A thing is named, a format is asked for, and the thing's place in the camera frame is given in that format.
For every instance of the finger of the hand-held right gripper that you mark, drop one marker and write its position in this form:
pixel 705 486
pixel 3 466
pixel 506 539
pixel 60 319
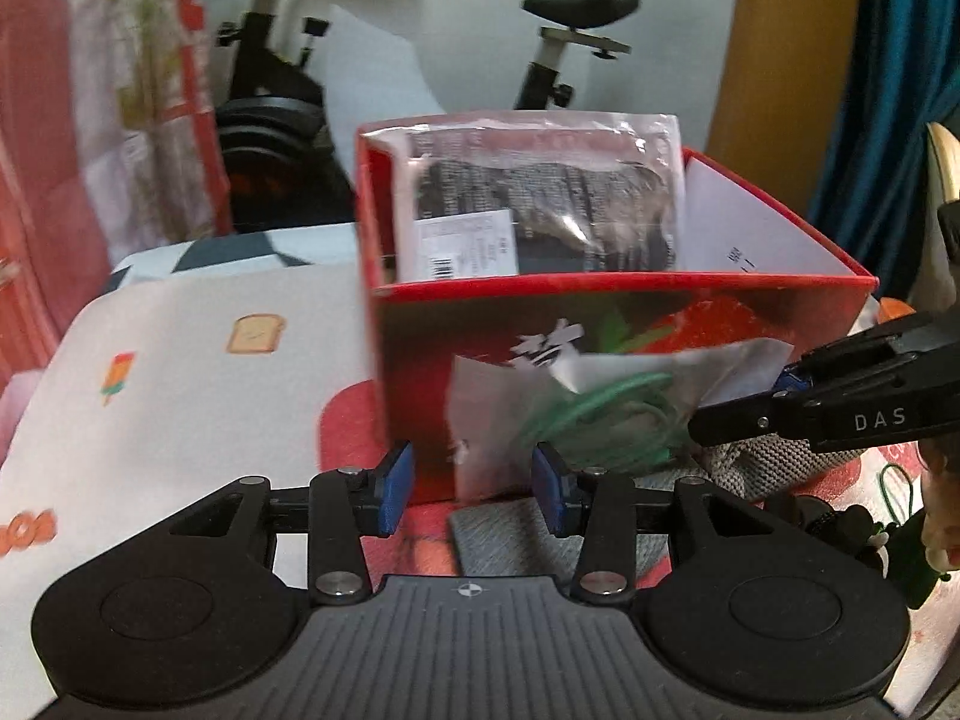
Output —
pixel 885 345
pixel 750 420

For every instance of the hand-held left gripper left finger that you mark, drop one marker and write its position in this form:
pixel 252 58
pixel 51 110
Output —
pixel 394 489

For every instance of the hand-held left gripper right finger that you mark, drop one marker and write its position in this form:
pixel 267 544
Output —
pixel 551 491

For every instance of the grey mesh cloth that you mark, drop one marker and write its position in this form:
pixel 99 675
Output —
pixel 787 469

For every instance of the red cardboard box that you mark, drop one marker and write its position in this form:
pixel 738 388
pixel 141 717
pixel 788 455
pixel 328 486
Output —
pixel 435 390

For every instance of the black garment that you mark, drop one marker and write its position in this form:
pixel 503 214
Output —
pixel 540 195

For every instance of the person's right hand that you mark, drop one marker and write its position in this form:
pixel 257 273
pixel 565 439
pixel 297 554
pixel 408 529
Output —
pixel 943 532

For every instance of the grey knit cloth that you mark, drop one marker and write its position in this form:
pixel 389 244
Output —
pixel 495 540

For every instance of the small figurine toy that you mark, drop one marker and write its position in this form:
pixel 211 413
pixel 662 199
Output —
pixel 832 525

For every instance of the cream upholstered chair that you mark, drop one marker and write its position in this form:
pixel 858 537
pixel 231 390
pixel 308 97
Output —
pixel 946 157

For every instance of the teal curtain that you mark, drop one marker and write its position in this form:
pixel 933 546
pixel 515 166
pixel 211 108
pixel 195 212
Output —
pixel 885 90

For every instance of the wooden door panel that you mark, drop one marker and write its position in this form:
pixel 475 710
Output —
pixel 780 52

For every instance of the black exercise bike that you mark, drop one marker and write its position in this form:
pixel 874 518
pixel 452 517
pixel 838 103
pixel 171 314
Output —
pixel 262 112

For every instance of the white foam sheet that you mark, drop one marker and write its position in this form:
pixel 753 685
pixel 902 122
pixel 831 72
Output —
pixel 375 67

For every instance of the red plant printed backdrop cloth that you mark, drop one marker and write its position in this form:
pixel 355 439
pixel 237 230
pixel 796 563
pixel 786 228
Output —
pixel 45 127

